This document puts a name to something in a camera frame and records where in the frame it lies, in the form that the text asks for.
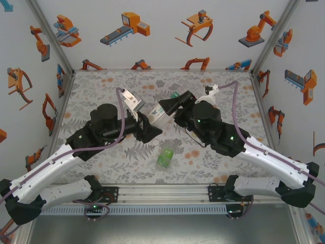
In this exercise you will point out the clear bottle white green label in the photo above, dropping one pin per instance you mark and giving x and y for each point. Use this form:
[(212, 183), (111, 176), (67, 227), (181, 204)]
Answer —
[(157, 115)]

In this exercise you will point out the clear bottle green lime label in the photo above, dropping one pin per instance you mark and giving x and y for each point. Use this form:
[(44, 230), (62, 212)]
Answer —
[(165, 156)]

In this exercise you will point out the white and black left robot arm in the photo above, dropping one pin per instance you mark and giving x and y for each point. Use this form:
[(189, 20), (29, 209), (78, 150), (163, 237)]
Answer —
[(38, 175)]

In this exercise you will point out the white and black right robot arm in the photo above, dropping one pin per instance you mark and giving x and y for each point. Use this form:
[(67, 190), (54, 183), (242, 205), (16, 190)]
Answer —
[(276, 162)]

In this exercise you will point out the floral table cloth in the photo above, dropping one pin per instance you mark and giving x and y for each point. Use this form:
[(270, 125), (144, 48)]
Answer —
[(114, 84)]

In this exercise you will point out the aluminium side rail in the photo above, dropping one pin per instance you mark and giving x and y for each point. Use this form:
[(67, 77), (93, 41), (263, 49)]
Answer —
[(67, 89), (261, 101)]

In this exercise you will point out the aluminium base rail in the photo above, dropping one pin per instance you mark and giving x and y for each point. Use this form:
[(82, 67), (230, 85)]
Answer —
[(162, 194)]

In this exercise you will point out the aluminium frame post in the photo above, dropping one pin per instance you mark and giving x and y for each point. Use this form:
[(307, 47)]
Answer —
[(48, 33), (276, 33)]

